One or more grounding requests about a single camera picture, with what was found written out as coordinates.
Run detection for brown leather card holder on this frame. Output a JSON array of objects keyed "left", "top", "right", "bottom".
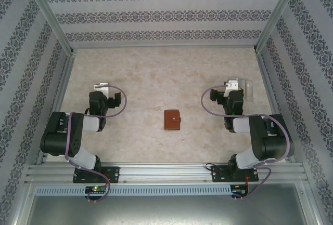
[{"left": 163, "top": 109, "right": 182, "bottom": 131}]

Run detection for clear acrylic card box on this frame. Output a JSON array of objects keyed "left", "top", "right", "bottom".
[{"left": 238, "top": 78, "right": 254, "bottom": 103}]

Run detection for small controller circuit board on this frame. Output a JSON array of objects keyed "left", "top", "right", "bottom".
[
  {"left": 84, "top": 186, "right": 107, "bottom": 195},
  {"left": 232, "top": 184, "right": 249, "bottom": 197}
]

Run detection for grey sheet metal panel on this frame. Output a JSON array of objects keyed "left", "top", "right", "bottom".
[{"left": 11, "top": 183, "right": 323, "bottom": 225}]

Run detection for purple cable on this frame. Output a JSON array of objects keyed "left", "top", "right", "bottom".
[
  {"left": 65, "top": 84, "right": 128, "bottom": 203},
  {"left": 201, "top": 84, "right": 291, "bottom": 201}
]

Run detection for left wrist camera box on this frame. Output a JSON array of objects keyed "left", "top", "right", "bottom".
[{"left": 93, "top": 82, "right": 110, "bottom": 97}]

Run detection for aluminium side rail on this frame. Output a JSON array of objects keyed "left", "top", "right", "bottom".
[
  {"left": 254, "top": 49, "right": 297, "bottom": 163},
  {"left": 35, "top": 49, "right": 78, "bottom": 165}
]

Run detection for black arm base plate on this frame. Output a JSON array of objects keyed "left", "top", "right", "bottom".
[
  {"left": 72, "top": 166, "right": 121, "bottom": 184},
  {"left": 211, "top": 164, "right": 260, "bottom": 183}
]

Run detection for aluminium frame post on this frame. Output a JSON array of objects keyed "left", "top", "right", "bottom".
[
  {"left": 24, "top": 0, "right": 76, "bottom": 54},
  {"left": 253, "top": 0, "right": 305, "bottom": 53}
]

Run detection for aluminium mounting rail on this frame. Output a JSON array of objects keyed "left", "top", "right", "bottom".
[{"left": 24, "top": 162, "right": 309, "bottom": 184}]

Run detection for grey slotted cable duct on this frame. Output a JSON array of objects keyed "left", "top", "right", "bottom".
[{"left": 35, "top": 185, "right": 232, "bottom": 196}]

